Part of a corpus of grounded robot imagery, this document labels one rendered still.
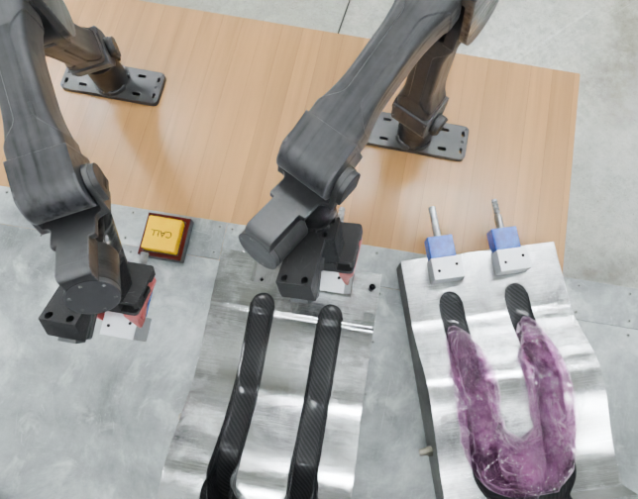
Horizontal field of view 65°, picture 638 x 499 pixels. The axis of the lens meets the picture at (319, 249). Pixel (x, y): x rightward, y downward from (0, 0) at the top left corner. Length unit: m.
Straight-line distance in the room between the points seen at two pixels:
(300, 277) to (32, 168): 0.30
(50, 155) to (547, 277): 0.74
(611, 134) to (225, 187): 1.55
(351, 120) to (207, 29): 0.66
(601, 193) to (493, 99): 1.03
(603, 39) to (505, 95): 1.30
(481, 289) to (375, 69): 0.45
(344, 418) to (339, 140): 0.43
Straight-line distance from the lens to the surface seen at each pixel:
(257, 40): 1.12
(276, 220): 0.55
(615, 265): 1.97
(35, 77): 0.64
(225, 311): 0.81
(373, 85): 0.54
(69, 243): 0.60
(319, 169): 0.52
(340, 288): 0.74
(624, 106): 2.23
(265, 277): 0.84
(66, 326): 0.63
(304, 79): 1.05
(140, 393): 0.93
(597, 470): 0.90
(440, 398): 0.80
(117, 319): 0.78
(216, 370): 0.81
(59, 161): 0.59
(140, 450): 0.93
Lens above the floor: 1.68
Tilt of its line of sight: 75 degrees down
